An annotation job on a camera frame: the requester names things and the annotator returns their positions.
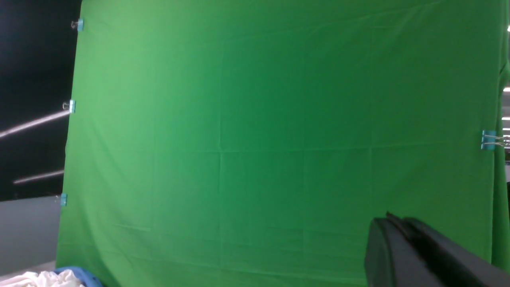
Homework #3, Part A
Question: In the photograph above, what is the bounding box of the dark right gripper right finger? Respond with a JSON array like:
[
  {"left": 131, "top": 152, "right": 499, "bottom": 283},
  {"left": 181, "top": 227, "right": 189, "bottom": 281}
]
[{"left": 386, "top": 212, "right": 509, "bottom": 287}]

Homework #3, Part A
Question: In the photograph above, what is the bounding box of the blue binder clip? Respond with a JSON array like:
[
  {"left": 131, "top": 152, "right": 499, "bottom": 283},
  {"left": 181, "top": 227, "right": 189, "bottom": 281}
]
[
  {"left": 62, "top": 99, "right": 76, "bottom": 113},
  {"left": 60, "top": 193, "right": 68, "bottom": 207},
  {"left": 71, "top": 18, "right": 84, "bottom": 31}
]

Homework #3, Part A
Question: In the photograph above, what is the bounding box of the white crumpled garment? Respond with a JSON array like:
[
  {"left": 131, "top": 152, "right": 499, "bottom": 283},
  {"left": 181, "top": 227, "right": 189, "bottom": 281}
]
[{"left": 0, "top": 269, "right": 84, "bottom": 287}]

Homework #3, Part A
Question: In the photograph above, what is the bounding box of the blue crumpled garment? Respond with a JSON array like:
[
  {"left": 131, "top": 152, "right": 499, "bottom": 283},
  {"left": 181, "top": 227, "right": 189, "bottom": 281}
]
[{"left": 53, "top": 266, "right": 103, "bottom": 287}]

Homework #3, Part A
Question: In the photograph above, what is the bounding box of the blue binder clip upper left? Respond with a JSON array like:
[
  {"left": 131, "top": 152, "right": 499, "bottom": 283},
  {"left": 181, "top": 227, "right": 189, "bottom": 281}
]
[{"left": 71, "top": 18, "right": 84, "bottom": 31}]

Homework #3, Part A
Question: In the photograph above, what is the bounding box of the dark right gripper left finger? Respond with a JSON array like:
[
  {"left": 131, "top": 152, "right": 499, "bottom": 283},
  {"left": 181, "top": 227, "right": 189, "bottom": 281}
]
[{"left": 364, "top": 218, "right": 439, "bottom": 287}]

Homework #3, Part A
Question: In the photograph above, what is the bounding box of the blue binder clip lower left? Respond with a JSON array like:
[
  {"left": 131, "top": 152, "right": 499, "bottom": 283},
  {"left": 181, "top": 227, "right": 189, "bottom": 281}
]
[{"left": 60, "top": 193, "right": 68, "bottom": 207}]

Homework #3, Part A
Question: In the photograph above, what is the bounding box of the blue binder clip right edge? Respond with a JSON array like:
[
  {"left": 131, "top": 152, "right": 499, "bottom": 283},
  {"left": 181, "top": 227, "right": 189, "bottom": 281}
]
[{"left": 481, "top": 130, "right": 510, "bottom": 151}]

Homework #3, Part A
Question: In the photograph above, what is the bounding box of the blue binder clip middle left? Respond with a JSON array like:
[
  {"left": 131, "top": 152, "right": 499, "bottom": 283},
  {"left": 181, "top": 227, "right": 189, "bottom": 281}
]
[{"left": 62, "top": 99, "right": 76, "bottom": 113}]

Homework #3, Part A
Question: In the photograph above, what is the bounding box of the green backdrop cloth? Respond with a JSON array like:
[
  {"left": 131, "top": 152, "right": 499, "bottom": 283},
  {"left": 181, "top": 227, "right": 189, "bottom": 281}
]
[{"left": 56, "top": 0, "right": 509, "bottom": 287}]

